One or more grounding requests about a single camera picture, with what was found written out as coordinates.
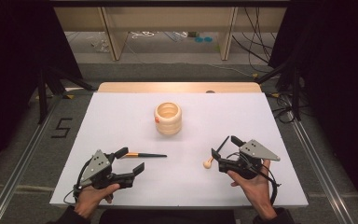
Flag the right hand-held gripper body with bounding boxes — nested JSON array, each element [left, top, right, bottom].
[[218, 138, 282, 180]]

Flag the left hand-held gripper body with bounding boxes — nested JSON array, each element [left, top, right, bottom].
[[79, 149, 135, 189]]

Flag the thin black brush round tip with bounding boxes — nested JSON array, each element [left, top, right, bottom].
[[202, 135, 230, 170]]

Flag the makeup brush with orange ferrule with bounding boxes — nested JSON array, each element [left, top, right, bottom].
[[123, 151, 168, 159]]

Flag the beige ringed brush holder cup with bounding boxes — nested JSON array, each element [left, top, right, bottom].
[[153, 101, 183, 136]]

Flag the person's left hand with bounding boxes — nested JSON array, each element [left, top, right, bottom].
[[74, 183, 121, 219]]

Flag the person's right hand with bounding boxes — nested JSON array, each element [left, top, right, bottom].
[[226, 159, 278, 222]]

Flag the white table board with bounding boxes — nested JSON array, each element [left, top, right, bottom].
[[49, 91, 310, 209]]

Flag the black metal stand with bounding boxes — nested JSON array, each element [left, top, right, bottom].
[[255, 57, 303, 121], [36, 64, 95, 125]]

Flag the wooden table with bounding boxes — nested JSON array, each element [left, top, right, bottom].
[[97, 81, 263, 94]]

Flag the blue round discs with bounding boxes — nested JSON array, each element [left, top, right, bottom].
[[194, 35, 214, 44]]

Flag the clear plastic bag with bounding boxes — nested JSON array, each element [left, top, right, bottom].
[[87, 35, 110, 53]]

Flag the black curtain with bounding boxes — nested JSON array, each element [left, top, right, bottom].
[[0, 0, 83, 180], [268, 0, 358, 216]]

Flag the beige wooden shelf unit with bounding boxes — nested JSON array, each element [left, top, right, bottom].
[[53, 6, 288, 62]]

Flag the left hand-held gripper cable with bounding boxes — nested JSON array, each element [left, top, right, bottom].
[[62, 157, 94, 206]]

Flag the hand-held gripper cable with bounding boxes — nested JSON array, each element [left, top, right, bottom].
[[62, 157, 94, 206], [227, 151, 282, 206]]

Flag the right hand-held gripper cable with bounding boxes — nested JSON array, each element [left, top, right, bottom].
[[227, 151, 282, 206]]

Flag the black cable tangle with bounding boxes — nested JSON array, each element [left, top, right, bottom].
[[267, 91, 296, 124]]

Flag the thin white floor cable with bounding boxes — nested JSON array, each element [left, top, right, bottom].
[[167, 61, 257, 78]]

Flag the aluminium floor rail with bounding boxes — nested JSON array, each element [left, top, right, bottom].
[[287, 118, 353, 224], [0, 101, 62, 224]]

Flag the black hanging cables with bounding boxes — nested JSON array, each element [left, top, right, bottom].
[[231, 7, 278, 64]]

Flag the white coiled cord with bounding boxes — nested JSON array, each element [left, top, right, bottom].
[[130, 30, 157, 40]]

